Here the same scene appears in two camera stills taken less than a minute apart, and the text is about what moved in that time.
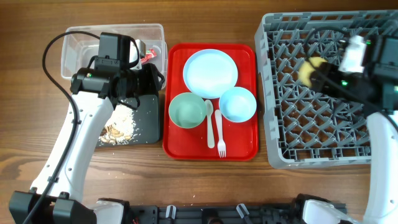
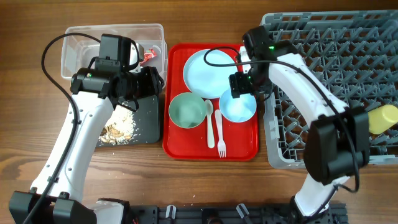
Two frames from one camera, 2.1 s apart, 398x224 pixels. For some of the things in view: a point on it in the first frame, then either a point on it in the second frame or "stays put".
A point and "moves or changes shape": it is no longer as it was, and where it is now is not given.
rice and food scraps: [119, 127] stays put
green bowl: [187, 110] stays put
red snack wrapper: [150, 53] stays put
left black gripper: [153, 82] stays put
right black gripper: [316, 79] to [238, 87]
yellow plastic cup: [306, 68] moves or changes shape
